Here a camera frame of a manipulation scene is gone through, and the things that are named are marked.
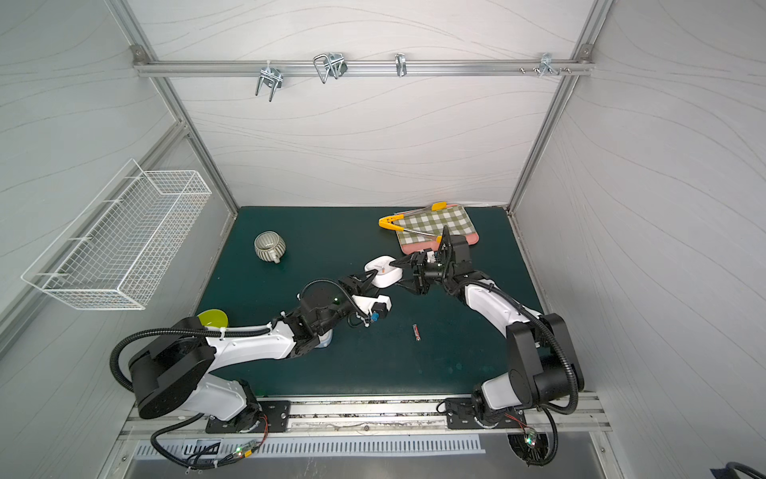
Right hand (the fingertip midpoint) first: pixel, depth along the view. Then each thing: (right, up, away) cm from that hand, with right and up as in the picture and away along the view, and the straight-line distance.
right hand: (391, 270), depth 80 cm
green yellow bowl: (-55, -16, +11) cm, 58 cm away
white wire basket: (-64, +5, -12) cm, 66 cm away
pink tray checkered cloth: (+12, +12, +35) cm, 39 cm away
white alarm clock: (-1, -1, -3) cm, 3 cm away
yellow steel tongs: (-2, +15, +32) cm, 36 cm away
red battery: (+8, -20, +8) cm, 23 cm away
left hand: (-4, 0, -2) cm, 5 cm away
